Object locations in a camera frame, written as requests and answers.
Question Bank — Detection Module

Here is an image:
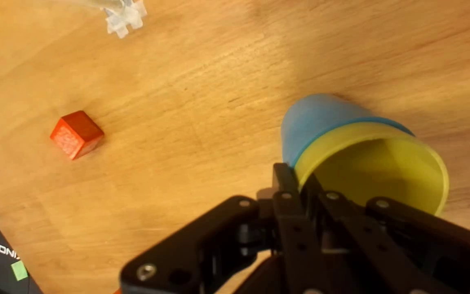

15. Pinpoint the red cube block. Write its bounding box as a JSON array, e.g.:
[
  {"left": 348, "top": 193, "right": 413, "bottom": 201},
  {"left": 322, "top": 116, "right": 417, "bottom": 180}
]
[{"left": 49, "top": 110, "right": 107, "bottom": 162}]

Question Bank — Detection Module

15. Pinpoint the yellow plastic cup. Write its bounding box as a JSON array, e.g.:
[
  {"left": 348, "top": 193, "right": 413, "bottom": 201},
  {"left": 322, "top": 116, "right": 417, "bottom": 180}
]
[{"left": 293, "top": 121, "right": 451, "bottom": 217}]

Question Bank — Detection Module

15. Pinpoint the blue plastic cup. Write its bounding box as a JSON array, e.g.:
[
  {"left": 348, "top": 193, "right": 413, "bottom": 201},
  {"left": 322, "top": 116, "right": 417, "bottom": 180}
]
[{"left": 281, "top": 93, "right": 417, "bottom": 168}]

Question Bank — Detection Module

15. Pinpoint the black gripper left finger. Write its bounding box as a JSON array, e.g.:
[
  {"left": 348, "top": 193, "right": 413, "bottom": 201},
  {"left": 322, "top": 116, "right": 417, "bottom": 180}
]
[{"left": 120, "top": 162, "right": 324, "bottom": 294}]

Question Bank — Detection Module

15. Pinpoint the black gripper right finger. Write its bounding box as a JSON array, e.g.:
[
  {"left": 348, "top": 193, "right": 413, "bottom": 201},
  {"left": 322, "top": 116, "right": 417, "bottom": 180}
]
[{"left": 299, "top": 175, "right": 470, "bottom": 294}]

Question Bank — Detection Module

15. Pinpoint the clear crumpled tape piece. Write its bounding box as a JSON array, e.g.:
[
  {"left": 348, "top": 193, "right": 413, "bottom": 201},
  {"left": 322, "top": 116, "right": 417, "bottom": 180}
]
[{"left": 79, "top": 0, "right": 149, "bottom": 39}]

